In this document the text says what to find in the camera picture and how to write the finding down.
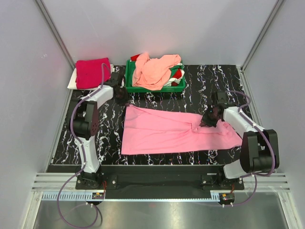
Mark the corner post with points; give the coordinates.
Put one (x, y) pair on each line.
(270, 19)
(51, 25)

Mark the red white green t shirt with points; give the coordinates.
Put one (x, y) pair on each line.
(176, 73)

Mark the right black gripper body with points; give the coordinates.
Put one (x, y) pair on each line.
(210, 110)

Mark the green plastic bin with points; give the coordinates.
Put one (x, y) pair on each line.
(130, 67)

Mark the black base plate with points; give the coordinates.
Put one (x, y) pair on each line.
(182, 182)

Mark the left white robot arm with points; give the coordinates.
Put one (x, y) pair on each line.
(83, 118)

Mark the peach t shirt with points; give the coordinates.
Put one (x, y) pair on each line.
(153, 73)

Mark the folded magenta t shirt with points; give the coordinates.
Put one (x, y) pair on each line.
(89, 73)

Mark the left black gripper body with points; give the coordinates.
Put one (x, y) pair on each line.
(123, 96)

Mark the pink t shirt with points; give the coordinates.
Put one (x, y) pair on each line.
(149, 131)

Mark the aluminium rail frame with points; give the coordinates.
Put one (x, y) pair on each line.
(265, 203)

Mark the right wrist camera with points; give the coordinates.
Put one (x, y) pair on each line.
(219, 98)

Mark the right corner post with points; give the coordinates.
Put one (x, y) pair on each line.
(270, 19)

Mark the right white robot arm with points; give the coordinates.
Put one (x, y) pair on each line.
(259, 149)

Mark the left corner post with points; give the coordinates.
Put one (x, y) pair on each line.
(51, 25)

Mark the folded white t shirt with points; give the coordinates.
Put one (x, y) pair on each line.
(72, 82)

